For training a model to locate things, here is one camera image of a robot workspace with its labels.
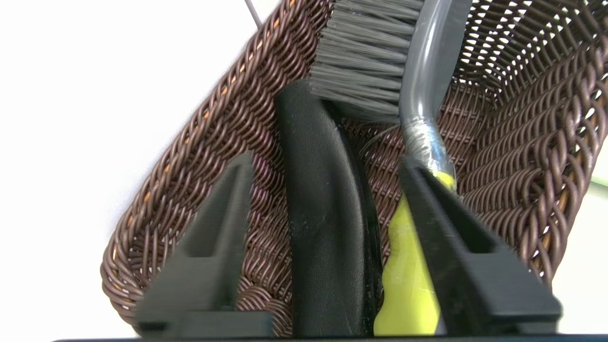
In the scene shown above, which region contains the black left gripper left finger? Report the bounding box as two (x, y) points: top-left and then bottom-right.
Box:
(135, 152), (275, 339)

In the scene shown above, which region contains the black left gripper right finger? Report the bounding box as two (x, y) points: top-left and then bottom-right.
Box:
(398, 157), (563, 337)

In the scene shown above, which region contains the black glasses pouch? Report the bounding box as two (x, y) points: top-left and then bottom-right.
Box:
(275, 80), (384, 338)

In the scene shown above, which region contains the grey brush with green handle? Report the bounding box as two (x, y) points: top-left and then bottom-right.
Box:
(309, 0), (475, 337)

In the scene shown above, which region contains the dark brown wicker basket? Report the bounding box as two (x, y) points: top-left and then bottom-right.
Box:
(100, 0), (608, 339)

